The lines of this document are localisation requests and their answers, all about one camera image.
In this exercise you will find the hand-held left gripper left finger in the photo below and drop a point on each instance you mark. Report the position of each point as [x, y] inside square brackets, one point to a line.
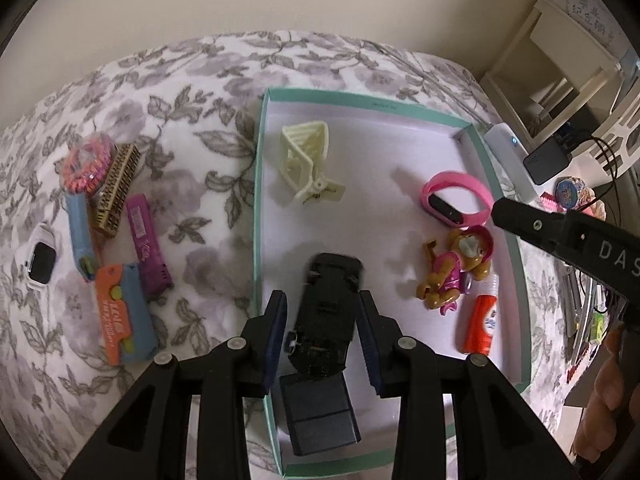
[275, 342]

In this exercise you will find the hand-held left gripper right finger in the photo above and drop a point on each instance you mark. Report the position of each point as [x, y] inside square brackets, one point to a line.
[369, 345]

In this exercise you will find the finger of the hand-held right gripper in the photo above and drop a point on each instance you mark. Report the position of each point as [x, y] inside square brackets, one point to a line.
[525, 220]

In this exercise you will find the black toy car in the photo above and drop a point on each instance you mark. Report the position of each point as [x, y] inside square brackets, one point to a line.
[325, 305]

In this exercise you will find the black charger cube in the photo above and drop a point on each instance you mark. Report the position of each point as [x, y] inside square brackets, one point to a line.
[320, 412]

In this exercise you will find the pink fitness band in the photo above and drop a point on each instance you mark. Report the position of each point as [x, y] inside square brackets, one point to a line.
[440, 205]

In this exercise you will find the dog figure toy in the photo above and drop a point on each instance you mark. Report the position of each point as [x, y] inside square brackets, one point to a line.
[450, 272]

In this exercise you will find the red glue tube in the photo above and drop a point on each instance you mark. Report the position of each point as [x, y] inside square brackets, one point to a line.
[481, 322]

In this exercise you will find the teal shallow box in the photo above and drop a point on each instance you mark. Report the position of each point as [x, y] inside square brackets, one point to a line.
[380, 160]

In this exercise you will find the orange and blue toy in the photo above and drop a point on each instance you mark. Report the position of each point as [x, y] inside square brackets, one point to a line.
[117, 315]

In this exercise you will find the purple rectangular case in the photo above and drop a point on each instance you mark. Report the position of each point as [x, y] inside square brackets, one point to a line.
[147, 245]

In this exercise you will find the cream hair claw clip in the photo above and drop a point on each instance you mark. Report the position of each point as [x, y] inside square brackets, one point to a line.
[305, 155]

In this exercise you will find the light blue utility knife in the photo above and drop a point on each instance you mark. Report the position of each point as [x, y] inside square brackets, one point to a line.
[80, 230]

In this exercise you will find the white smartwatch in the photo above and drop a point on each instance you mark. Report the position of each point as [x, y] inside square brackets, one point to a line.
[42, 260]

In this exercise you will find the person's right hand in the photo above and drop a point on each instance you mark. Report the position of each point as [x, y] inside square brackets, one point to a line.
[607, 395]

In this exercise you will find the patterned tape roll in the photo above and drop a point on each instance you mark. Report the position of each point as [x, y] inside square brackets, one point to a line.
[572, 192]

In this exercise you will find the black power adapter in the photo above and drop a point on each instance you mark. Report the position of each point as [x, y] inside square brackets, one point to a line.
[547, 162]

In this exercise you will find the silver metal tool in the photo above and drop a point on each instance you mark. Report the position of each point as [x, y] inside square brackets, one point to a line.
[580, 310]

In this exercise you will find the white power bank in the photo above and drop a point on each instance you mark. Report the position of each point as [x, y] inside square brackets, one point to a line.
[507, 157]

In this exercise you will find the white lattice rack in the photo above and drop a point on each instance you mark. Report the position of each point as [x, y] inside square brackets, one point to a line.
[620, 120]

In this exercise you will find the cream wooden stool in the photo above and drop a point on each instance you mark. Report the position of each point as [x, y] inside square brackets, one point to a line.
[545, 45]

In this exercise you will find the white printed paper bag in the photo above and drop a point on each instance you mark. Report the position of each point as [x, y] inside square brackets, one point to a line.
[595, 5]

